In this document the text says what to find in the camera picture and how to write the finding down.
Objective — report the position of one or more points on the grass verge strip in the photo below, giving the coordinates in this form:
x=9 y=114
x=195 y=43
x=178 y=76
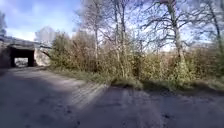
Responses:
x=100 y=78

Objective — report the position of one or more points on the thicket of bushes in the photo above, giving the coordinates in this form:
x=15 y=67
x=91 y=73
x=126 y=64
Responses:
x=133 y=66

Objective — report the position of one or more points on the row of bare trees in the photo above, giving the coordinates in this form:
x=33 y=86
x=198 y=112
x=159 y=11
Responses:
x=173 y=30

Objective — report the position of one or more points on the grey asphalt path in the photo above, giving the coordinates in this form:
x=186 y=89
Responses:
x=50 y=103

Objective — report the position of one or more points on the concrete bridge underpass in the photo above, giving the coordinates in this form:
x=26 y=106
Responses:
x=20 y=53

